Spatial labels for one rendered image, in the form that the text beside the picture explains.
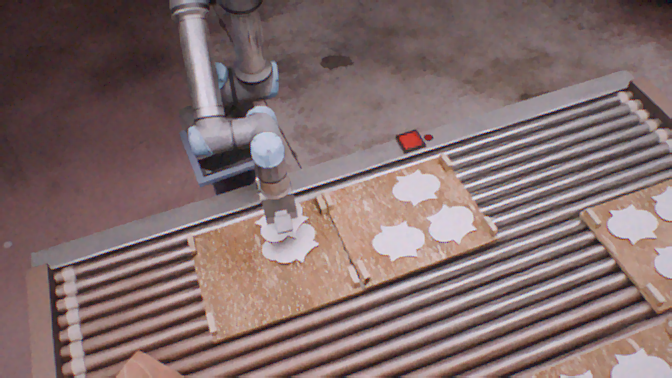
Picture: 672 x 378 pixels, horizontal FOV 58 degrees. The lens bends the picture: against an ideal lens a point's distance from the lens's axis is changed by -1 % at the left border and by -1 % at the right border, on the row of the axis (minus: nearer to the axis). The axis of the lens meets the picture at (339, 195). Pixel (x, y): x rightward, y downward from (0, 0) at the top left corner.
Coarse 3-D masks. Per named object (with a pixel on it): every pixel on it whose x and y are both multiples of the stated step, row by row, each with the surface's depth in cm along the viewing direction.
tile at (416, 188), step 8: (408, 176) 186; (416, 176) 186; (424, 176) 186; (432, 176) 186; (400, 184) 184; (408, 184) 184; (416, 184) 184; (424, 184) 184; (432, 184) 184; (400, 192) 182; (408, 192) 182; (416, 192) 182; (424, 192) 182; (432, 192) 182; (400, 200) 181; (408, 200) 180; (416, 200) 180; (424, 200) 180
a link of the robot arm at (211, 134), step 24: (192, 0) 147; (192, 24) 147; (192, 48) 148; (192, 72) 148; (216, 72) 151; (192, 96) 149; (216, 96) 149; (216, 120) 148; (192, 144) 148; (216, 144) 148
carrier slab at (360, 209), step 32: (352, 192) 184; (384, 192) 184; (448, 192) 183; (352, 224) 177; (384, 224) 176; (416, 224) 176; (480, 224) 175; (352, 256) 170; (384, 256) 169; (448, 256) 168
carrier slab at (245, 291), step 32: (256, 224) 178; (320, 224) 177; (192, 256) 172; (224, 256) 172; (256, 256) 171; (320, 256) 170; (224, 288) 165; (256, 288) 165; (288, 288) 164; (320, 288) 164; (352, 288) 163; (224, 320) 159; (256, 320) 159
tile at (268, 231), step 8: (296, 208) 168; (264, 216) 167; (304, 216) 166; (264, 224) 165; (272, 224) 165; (296, 224) 165; (264, 232) 164; (272, 232) 163; (296, 232) 163; (272, 240) 162; (280, 240) 162
